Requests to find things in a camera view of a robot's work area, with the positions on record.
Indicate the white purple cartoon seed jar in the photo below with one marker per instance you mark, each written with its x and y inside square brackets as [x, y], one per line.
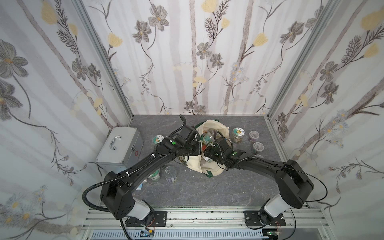
[155, 177]

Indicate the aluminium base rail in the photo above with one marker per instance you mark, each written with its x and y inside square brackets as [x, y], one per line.
[211, 223]

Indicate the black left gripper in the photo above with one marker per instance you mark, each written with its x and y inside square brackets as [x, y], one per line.
[195, 147]

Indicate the grey metal case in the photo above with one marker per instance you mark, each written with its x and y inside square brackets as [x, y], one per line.
[121, 150]

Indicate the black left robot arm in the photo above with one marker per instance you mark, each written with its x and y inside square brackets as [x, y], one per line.
[117, 189]

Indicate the white cartoon label seed jar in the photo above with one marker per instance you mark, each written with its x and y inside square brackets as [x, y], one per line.
[237, 135]

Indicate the clear purple label seed jar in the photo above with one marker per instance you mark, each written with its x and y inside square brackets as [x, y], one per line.
[253, 136]

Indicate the teal label seed jar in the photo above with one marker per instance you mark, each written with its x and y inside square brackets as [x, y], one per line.
[207, 138]

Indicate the clear jar grey contents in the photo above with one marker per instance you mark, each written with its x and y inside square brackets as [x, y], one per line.
[257, 148]

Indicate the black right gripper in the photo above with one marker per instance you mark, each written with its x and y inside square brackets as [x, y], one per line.
[212, 153]

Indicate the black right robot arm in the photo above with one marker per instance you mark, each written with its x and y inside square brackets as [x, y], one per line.
[293, 183]

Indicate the cream canvas tote bag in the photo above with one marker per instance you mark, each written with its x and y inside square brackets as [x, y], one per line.
[220, 132]

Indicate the silver tin can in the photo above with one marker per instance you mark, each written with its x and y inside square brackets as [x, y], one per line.
[170, 174]

